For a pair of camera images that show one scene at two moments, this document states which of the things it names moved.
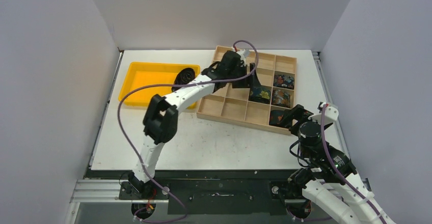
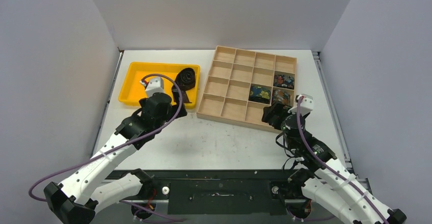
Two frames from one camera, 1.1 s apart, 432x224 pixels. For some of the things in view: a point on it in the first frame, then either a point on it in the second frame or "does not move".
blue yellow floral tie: [261, 93] does not move
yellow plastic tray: [143, 73] does not move
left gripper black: [254, 82] → [174, 110]
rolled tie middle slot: [280, 99] does not move
